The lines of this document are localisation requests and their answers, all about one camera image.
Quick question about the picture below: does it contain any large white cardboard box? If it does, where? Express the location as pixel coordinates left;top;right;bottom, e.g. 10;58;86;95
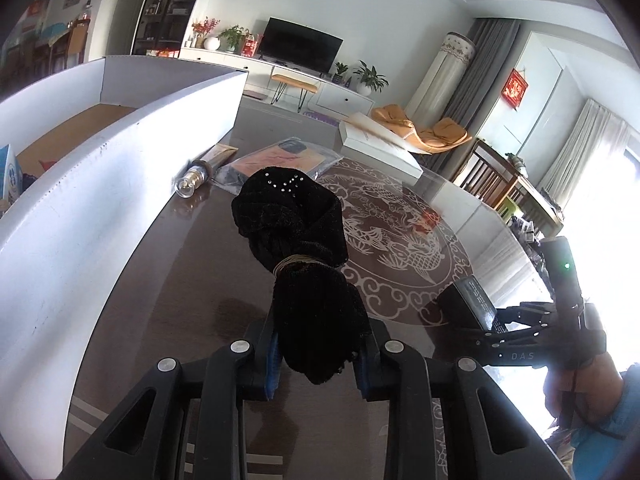
0;55;250;463

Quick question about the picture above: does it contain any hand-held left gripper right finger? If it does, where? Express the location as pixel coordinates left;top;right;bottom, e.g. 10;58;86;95
356;317;571;480

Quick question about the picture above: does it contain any person's right hand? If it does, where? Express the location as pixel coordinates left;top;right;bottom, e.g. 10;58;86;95
546;354;624;429

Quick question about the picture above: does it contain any green potted plant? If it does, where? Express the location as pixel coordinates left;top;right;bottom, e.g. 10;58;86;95
217;24;249;54

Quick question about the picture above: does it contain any wooden dining table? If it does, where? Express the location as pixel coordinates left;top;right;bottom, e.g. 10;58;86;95
19;19;92;77

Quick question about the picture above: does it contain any blue and white carton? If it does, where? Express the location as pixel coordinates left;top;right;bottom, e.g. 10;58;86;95
0;143;24;207

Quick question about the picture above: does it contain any black cloth bundle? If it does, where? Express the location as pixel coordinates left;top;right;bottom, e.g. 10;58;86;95
231;164;372;386

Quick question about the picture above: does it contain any large leafy potted plant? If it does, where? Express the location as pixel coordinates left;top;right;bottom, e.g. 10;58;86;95
351;60;389;96

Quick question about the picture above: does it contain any white flat box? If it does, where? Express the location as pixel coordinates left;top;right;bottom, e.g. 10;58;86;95
338;112;424;180

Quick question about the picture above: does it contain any round patterned table mat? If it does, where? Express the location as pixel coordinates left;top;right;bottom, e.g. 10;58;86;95
309;157;474;329

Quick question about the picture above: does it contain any white television cabinet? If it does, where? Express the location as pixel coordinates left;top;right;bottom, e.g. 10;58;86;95
178;48;377;117

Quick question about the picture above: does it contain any clear glass bottle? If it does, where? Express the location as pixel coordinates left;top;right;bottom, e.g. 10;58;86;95
173;143;240;199

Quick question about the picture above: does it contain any tall dark display cabinet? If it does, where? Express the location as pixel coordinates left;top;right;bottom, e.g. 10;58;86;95
130;0;214;56

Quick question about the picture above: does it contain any purple floor mat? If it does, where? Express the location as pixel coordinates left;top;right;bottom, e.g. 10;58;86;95
304;108;344;126

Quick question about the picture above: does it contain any white tower air conditioner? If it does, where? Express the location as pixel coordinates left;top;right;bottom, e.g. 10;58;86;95
405;32;475;127

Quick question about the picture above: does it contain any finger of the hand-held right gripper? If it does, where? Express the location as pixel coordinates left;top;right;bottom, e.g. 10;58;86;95
497;300;556;322
452;324;548;348

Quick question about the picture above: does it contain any clear plastic flat packet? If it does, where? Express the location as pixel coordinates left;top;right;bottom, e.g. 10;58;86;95
214;137;344;197

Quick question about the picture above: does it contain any black box with white print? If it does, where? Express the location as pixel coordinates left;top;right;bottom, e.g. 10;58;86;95
439;275;509;334

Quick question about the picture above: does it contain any wooden bench with metal legs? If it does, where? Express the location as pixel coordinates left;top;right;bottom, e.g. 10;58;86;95
269;73;320;112

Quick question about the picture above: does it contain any red wall decoration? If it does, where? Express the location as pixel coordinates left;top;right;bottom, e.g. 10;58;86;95
502;68;529;109

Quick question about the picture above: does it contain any grey curtain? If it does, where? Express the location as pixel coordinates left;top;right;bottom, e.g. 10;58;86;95
439;17;522;172

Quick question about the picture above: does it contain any red flower bouquet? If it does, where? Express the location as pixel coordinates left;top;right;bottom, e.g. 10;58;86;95
191;17;221;50

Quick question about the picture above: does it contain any dark wooden side table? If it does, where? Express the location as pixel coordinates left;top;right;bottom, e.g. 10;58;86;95
504;154;564;239

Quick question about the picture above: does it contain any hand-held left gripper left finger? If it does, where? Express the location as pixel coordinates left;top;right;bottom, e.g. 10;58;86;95
57;310;280;480

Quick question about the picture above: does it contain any black flat television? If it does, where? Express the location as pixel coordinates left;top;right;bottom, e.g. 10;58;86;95
255;17;345;75

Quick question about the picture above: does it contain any white sheer curtain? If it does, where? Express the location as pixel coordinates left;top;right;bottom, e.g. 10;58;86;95
539;99;640;213

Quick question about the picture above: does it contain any orange lounge chair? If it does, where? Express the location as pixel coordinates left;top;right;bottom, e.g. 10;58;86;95
369;103;474;155

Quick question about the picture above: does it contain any dark wooden chair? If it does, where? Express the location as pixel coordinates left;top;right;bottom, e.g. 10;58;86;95
452;138;522;212

